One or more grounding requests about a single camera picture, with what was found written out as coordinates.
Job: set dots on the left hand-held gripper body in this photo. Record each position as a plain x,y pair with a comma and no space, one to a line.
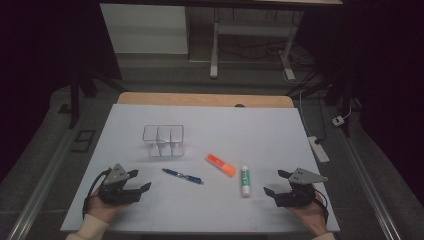
115,193

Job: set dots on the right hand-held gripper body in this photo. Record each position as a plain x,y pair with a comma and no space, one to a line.
296,196

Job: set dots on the green and white glue stick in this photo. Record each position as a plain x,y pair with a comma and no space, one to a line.
245,181

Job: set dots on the blue pen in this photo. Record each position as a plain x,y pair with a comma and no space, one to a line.
181,176

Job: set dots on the clear plastic organizer box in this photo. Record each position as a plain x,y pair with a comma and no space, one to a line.
163,140

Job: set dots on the orange highlighter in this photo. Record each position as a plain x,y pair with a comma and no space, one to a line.
221,165

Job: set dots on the person's left hand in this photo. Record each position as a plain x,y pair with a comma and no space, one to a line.
100,210

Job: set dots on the person's right hand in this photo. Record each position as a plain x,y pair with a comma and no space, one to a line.
310,216

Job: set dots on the white power strip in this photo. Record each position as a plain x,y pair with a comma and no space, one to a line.
318,149

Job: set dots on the small white adapter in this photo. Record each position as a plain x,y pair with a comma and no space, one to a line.
338,120

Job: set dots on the black metal stand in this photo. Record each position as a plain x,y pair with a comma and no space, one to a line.
336,90
75,96

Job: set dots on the white cabinet panel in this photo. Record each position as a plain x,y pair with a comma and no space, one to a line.
146,30

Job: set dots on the aluminium rail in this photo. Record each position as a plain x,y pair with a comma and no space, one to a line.
370,186
40,186

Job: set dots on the grey metal desk frame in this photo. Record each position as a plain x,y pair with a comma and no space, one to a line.
253,28

